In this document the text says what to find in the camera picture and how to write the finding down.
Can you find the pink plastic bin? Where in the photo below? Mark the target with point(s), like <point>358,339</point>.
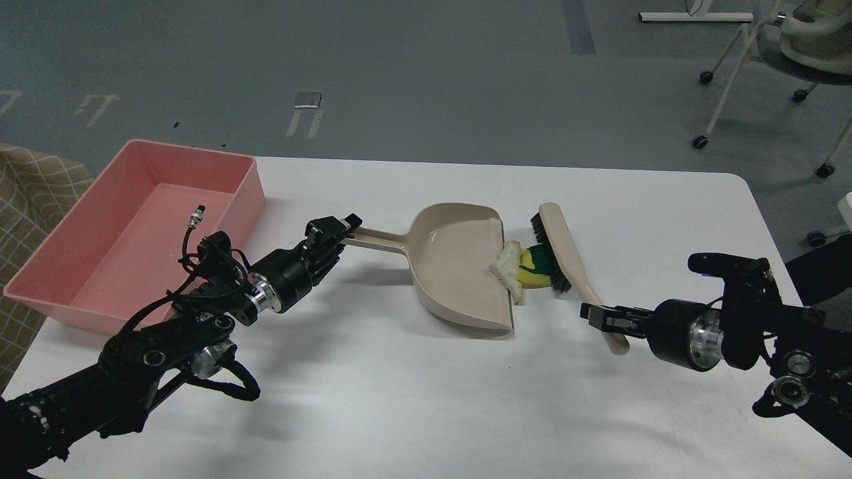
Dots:
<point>118,249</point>

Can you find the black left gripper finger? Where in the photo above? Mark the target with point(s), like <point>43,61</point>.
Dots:
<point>324,259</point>
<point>325,236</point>

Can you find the beige plastic dustpan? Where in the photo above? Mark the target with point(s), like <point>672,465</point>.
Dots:
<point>449,248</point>

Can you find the beige hand brush black bristles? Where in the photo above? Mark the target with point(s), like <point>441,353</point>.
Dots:
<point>550,229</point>

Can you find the beige checkered cloth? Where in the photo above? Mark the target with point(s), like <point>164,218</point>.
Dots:
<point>37,191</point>

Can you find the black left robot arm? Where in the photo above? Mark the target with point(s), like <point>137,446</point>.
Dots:
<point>183,338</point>

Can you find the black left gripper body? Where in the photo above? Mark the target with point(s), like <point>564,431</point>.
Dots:
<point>291,273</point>

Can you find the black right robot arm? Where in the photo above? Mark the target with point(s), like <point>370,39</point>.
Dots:
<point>809,362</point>

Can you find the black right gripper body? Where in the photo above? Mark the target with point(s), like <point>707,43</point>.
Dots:
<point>686,334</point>

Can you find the yellow green sponge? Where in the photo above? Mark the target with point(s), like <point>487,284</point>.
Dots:
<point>535,269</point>

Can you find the grey floor plate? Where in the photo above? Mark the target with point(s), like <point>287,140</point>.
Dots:
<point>308,100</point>

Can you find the white desk leg base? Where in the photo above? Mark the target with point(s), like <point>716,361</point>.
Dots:
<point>696,12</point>

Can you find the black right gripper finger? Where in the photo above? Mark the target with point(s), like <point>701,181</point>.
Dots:
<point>630,326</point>
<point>589,311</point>

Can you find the white office chair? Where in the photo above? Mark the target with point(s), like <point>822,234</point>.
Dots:
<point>810,43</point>

